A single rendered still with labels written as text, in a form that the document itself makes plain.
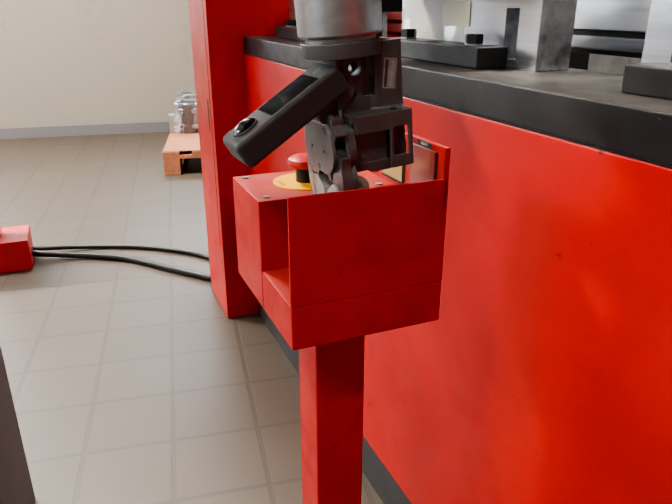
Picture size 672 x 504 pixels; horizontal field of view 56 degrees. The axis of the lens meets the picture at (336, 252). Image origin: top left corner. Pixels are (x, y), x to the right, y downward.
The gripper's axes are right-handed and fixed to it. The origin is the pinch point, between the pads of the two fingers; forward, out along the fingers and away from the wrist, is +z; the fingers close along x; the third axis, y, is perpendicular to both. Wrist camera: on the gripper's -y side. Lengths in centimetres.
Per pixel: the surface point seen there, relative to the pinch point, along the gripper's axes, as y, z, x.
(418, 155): 9.4, -8.3, -0.4
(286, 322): -6.9, 4.4, -3.4
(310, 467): -4.0, 29.8, 4.5
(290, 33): 33, -13, 106
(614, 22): 65, -15, 31
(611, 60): 281, 33, 244
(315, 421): -3.3, 21.6, 2.6
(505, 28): 39.1, -16.5, 25.7
